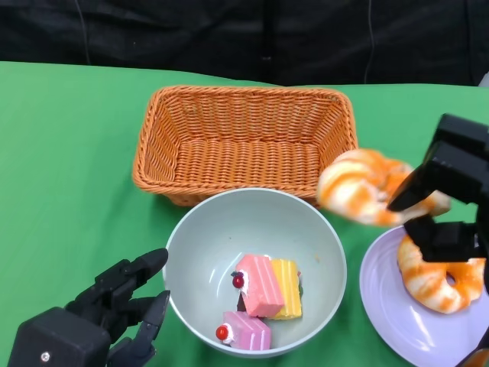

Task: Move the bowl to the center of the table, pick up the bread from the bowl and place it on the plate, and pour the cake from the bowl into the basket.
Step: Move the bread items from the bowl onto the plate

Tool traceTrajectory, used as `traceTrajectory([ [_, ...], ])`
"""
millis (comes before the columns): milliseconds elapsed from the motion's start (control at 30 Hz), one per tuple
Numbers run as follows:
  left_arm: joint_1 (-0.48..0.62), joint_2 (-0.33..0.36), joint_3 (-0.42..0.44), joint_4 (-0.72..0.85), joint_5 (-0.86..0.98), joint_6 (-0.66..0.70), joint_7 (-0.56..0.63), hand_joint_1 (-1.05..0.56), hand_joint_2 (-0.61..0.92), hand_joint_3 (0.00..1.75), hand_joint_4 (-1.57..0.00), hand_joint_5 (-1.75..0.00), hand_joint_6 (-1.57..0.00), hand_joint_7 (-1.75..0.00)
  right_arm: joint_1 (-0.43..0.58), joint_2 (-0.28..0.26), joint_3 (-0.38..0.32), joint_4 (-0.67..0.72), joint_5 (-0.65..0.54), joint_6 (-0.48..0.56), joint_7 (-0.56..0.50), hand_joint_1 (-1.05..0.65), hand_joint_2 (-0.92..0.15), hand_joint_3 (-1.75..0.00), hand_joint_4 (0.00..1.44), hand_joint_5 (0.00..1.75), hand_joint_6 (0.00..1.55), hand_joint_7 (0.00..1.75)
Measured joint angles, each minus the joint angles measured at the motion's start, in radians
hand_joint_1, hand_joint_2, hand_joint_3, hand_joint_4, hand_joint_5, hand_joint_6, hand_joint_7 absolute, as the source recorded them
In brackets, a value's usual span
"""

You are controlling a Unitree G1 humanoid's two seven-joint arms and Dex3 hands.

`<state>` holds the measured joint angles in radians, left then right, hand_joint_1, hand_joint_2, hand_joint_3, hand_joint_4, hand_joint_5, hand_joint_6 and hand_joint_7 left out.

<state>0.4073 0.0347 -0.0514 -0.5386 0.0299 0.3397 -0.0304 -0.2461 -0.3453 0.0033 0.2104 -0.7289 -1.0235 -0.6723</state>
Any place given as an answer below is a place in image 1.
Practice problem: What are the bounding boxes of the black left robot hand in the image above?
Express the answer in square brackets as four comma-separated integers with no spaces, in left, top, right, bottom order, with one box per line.
[64,247,171,367]

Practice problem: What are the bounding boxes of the black backdrop curtain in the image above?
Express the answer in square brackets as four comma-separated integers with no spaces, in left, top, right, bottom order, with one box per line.
[0,0,489,88]

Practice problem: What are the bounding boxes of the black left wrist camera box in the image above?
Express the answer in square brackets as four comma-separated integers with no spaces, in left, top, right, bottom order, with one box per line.
[7,307,112,367]

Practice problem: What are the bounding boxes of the lavender plate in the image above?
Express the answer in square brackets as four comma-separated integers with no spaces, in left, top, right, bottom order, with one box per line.
[359,225,489,367]

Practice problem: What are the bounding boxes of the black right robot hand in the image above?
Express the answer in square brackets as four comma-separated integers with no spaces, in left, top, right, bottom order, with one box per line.
[387,113,489,295]

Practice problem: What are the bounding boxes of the salmon pink cake slice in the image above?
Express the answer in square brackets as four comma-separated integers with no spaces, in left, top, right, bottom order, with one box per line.
[231,254,286,318]

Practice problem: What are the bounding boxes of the orange striped croissant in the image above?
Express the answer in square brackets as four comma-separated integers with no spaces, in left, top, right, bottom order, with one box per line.
[317,148,452,229]
[397,232,486,315]

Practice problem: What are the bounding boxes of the pale green bowl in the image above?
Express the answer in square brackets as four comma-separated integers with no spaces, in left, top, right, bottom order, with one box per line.
[163,187,348,359]

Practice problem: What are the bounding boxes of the magenta cake slice with cherry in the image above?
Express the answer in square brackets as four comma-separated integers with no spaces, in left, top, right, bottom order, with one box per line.
[215,310,273,352]

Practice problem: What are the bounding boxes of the yellow cake slice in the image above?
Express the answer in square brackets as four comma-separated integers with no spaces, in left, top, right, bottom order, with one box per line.
[270,258,303,321]

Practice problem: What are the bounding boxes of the orange wicker basket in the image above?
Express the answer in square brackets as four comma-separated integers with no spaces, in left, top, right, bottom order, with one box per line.
[132,84,360,207]

